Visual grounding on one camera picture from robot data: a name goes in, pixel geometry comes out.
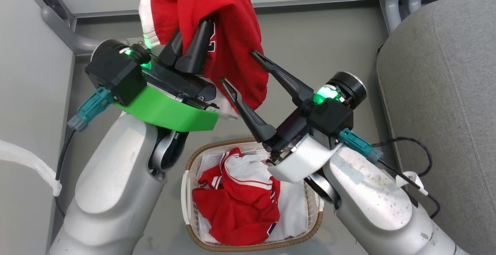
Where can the white basket liner cloth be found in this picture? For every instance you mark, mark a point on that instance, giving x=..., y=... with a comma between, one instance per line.
x=292, y=208

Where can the red jersey with white trim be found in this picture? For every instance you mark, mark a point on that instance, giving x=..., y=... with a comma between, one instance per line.
x=236, y=212

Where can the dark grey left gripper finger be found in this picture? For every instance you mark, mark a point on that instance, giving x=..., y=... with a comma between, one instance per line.
x=170, y=51
x=195, y=49

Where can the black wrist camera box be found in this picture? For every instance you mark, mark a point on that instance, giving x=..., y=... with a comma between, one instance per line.
x=331, y=125
x=116, y=76

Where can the red garment with white band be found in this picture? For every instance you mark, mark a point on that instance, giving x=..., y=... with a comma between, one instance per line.
x=228, y=26

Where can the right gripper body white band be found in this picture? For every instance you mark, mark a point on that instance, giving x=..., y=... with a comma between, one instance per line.
x=298, y=158

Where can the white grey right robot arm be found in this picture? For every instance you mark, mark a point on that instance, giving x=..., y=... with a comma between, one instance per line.
x=372, y=197

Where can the grey partition foot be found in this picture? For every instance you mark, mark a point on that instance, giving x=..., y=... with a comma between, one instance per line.
x=66, y=34

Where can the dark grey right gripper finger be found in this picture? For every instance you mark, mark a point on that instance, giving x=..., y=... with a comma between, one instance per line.
x=248, y=113
x=285, y=77

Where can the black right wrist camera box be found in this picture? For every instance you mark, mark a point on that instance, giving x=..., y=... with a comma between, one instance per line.
x=331, y=125

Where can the white laundry basket brown rim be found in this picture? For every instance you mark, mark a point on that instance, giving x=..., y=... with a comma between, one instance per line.
x=193, y=216

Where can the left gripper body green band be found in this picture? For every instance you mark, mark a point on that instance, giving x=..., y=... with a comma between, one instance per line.
x=174, y=111

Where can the white garment with red stripes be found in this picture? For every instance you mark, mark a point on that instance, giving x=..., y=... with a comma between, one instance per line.
x=244, y=169

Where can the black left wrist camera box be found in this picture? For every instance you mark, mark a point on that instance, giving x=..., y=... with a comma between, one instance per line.
x=116, y=76

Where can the grey fabric sofa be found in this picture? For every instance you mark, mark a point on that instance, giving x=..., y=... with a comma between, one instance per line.
x=445, y=111

